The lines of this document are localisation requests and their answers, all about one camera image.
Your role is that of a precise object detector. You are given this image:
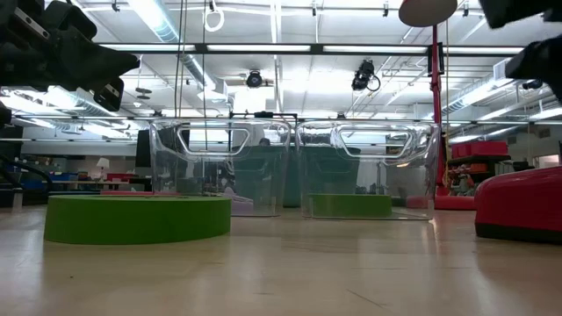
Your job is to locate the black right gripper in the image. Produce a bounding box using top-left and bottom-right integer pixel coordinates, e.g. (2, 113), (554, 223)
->
(478, 0), (562, 103)

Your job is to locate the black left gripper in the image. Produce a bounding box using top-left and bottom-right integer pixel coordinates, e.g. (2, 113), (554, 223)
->
(0, 0), (141, 112)

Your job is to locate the red stapler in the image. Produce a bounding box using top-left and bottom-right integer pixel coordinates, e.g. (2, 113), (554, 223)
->
(473, 165), (562, 246)

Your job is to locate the green masking tape roll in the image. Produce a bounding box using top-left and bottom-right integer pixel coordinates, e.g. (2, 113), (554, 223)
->
(308, 193), (393, 219)
(43, 194), (233, 246)

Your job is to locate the white LED light bar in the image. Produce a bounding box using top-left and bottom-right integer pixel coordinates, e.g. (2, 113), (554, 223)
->
(322, 45), (429, 54)
(99, 43), (197, 53)
(205, 44), (312, 53)

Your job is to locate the white table lamp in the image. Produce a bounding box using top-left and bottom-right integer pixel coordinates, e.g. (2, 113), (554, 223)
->
(96, 156), (111, 182)

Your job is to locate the red storage bin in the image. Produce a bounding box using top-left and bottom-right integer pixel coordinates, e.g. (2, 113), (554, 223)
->
(450, 143), (472, 160)
(468, 140), (510, 158)

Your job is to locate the black shelf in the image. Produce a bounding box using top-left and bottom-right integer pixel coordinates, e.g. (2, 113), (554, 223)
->
(447, 154), (513, 197)

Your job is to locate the red desk lamp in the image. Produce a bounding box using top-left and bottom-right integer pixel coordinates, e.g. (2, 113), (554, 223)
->
(398, 0), (476, 212)

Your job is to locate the clear plastic bin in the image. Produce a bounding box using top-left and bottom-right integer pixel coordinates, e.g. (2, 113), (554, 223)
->
(148, 118), (293, 219)
(294, 119), (442, 221)

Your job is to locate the white hanging cable ring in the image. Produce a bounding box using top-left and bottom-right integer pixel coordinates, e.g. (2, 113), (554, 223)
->
(203, 0), (226, 33)

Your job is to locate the black overhead camera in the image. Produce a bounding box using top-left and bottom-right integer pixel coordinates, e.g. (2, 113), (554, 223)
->
(245, 69), (264, 90)

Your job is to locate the black camera with cable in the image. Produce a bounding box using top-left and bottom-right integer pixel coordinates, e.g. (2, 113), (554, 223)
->
(350, 59), (382, 93)

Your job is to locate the black aluminium rig frame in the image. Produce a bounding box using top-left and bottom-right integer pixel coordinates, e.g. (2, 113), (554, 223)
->
(98, 41), (526, 56)

